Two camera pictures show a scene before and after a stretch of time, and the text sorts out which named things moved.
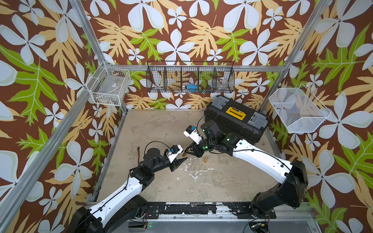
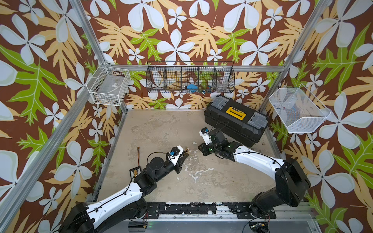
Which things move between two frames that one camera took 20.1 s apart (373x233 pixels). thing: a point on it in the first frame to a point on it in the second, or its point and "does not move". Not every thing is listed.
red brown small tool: (138, 148) does not move
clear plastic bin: (299, 110) does not move
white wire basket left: (108, 85) does not move
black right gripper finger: (190, 146) to (204, 149)
